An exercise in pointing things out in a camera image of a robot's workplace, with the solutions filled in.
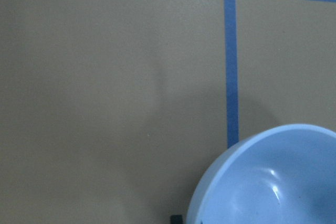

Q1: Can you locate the blue bowl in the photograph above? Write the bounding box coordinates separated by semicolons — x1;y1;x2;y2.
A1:
186;124;335;223

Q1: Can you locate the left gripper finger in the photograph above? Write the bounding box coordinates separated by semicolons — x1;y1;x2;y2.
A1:
170;215;183;224

